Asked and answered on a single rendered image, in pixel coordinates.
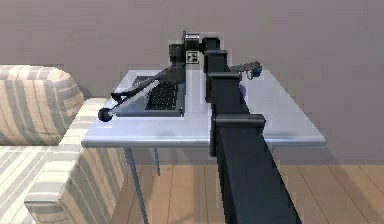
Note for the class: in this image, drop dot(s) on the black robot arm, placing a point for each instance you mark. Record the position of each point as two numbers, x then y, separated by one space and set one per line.
246 173

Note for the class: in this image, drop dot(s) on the beige striped sofa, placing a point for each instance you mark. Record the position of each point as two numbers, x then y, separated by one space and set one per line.
33 106

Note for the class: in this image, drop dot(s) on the silver metal table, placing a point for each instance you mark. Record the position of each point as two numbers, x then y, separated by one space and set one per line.
286 120

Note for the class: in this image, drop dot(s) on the grey open laptop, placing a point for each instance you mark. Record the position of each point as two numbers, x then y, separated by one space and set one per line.
165 95

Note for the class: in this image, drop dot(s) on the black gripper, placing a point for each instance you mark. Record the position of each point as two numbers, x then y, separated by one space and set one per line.
176 55

